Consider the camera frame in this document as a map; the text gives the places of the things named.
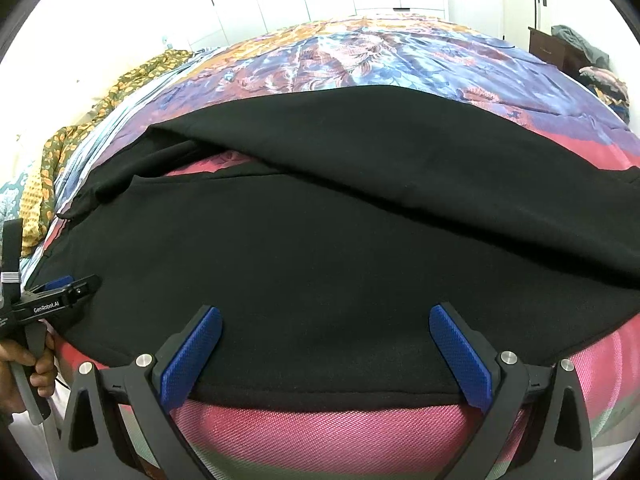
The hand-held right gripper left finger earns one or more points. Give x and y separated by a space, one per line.
192 355

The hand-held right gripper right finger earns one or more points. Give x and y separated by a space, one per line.
457 355

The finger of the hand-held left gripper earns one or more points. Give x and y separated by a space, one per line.
82 289
62 280

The black pants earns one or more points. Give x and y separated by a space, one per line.
320 235

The person's left hand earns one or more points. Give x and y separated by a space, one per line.
46 365

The teal patterned pillow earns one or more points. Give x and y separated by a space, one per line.
11 200

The yellow floral cloth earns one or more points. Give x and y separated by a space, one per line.
55 145

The pile of mixed clothes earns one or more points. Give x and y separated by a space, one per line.
607 85

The dark wooden dresser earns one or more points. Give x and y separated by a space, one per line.
545 47

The colourful printed bedspread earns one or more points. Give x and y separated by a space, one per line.
325 50

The grey cloth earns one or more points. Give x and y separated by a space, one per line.
580 42

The white door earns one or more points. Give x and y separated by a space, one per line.
520 0

